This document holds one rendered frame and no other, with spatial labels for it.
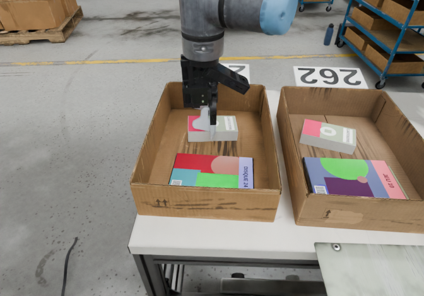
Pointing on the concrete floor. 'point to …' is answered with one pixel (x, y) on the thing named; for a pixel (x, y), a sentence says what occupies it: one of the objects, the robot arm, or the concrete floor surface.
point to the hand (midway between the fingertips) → (212, 125)
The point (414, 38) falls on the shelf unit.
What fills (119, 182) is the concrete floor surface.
